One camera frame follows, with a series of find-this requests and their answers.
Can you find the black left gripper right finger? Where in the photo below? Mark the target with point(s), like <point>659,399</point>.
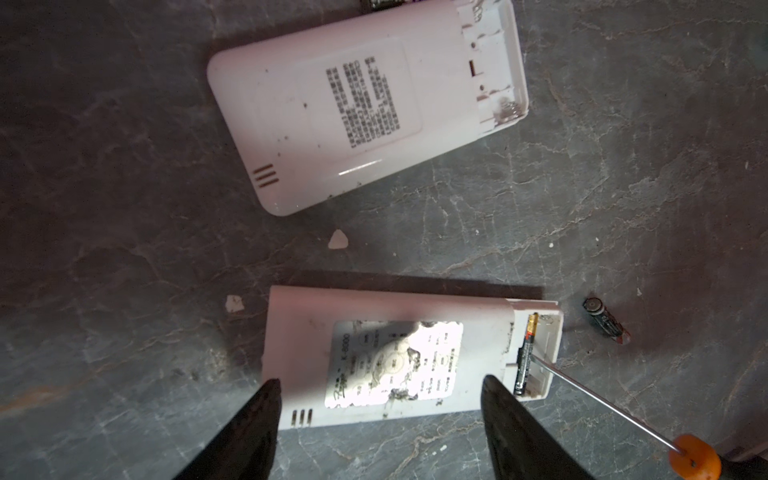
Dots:
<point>520,448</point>

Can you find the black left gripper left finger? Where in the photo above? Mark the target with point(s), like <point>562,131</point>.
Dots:
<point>245,447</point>

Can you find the black gold AAA battery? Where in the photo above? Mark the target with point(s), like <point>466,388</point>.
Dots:
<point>524,355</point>

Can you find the white remote with screen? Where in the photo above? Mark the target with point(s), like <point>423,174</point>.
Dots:
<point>348,356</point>

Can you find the black red AAA battery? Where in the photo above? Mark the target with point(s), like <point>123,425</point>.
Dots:
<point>605,321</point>

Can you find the orange black screwdriver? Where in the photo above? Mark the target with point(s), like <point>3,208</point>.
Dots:
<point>688,456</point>

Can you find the white remote with batteries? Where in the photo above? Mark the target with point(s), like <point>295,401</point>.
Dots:
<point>319,113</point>

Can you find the blue AAA battery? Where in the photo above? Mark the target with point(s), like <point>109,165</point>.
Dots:
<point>382,5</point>

